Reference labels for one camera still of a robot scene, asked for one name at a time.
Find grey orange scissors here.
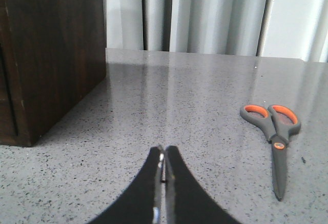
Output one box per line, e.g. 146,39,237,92
239,105,301,201

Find white pleated curtain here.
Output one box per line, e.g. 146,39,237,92
104,0,327,63

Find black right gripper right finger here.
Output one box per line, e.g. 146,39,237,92
165,146,239,223

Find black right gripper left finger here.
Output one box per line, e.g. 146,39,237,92
90,146,164,223

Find dark wooden drawer cabinet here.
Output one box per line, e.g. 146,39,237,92
1,0,106,147

